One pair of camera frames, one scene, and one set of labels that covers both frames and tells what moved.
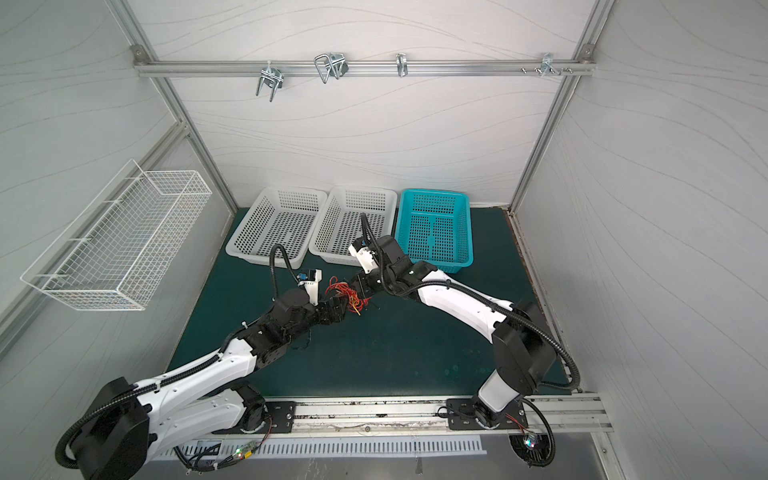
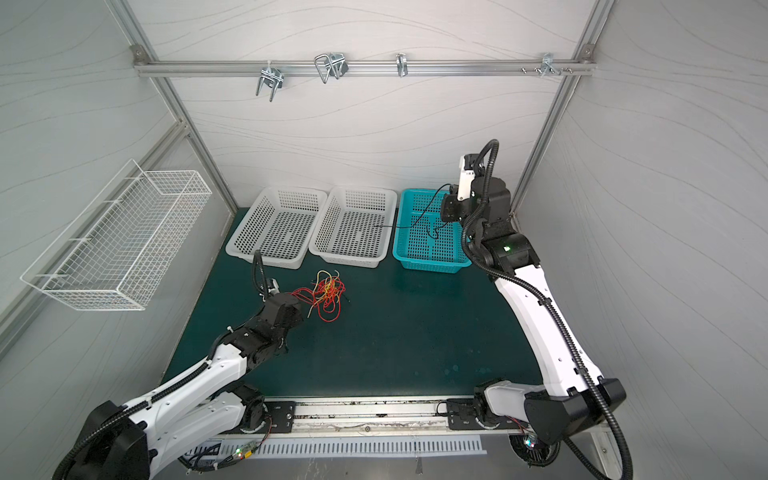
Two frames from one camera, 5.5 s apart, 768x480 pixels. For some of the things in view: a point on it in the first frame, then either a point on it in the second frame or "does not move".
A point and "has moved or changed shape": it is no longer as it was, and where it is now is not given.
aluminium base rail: [426, 417] does not move
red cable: [356, 302] has moved or changed shape
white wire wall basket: [117, 250] does not move
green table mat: [420, 339] does not move
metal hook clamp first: [272, 77] does not move
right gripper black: [366, 284] → [450, 207]
